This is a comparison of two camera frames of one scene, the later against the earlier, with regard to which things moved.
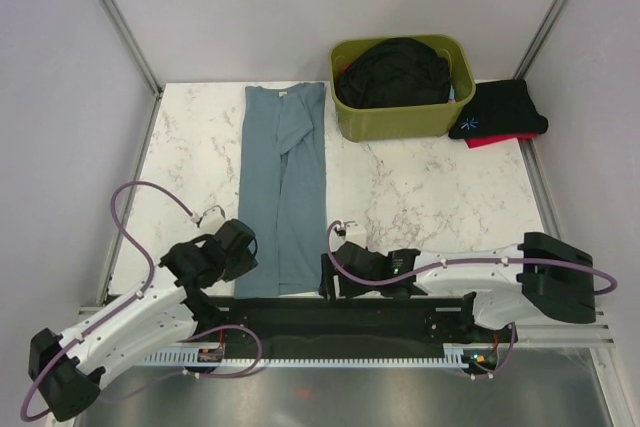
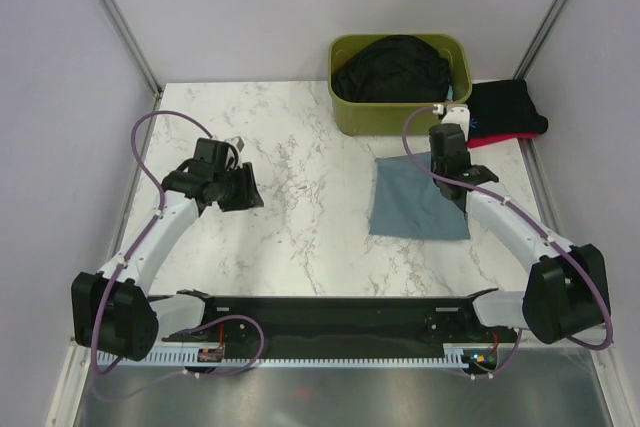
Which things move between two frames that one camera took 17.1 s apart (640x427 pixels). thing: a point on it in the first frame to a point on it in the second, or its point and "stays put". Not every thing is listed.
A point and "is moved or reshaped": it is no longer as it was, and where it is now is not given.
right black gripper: (326, 285) to (432, 163)
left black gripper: (247, 261) to (249, 196)
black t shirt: (498, 109) stays put
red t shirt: (475, 142) stays put
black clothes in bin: (392, 72) stays put
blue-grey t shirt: (283, 192) to (407, 203)
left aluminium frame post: (108, 2) stays put
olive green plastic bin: (406, 121) is moved or reshaped
